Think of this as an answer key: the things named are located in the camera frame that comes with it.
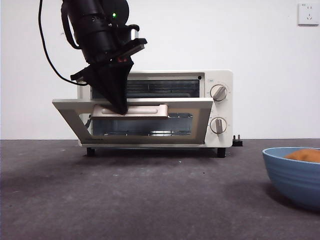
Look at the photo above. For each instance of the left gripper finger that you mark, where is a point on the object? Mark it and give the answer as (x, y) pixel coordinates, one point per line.
(122, 80)
(105, 82)

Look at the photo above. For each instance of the white Toshiba toaster oven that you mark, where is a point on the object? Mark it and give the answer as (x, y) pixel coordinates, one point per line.
(220, 75)

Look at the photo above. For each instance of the oven knob with upright pointer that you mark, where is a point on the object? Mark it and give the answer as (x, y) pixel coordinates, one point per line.
(218, 125)

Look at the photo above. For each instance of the white wall socket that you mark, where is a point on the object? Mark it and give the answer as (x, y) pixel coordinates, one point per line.
(308, 13)

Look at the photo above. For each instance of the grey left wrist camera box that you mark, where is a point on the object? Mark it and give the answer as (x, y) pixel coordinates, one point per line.
(133, 32)

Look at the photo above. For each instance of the black power plug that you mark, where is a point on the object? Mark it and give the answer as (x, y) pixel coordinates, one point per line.
(237, 142)

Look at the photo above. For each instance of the oven knob with slanted pointer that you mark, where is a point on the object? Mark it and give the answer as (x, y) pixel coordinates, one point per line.
(218, 93)

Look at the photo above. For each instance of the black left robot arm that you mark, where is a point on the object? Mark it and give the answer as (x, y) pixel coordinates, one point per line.
(95, 25)

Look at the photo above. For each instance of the blue ribbed bowl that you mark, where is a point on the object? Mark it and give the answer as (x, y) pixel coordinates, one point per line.
(292, 180)

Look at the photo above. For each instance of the brown potato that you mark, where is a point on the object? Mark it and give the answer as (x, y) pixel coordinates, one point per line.
(305, 155)

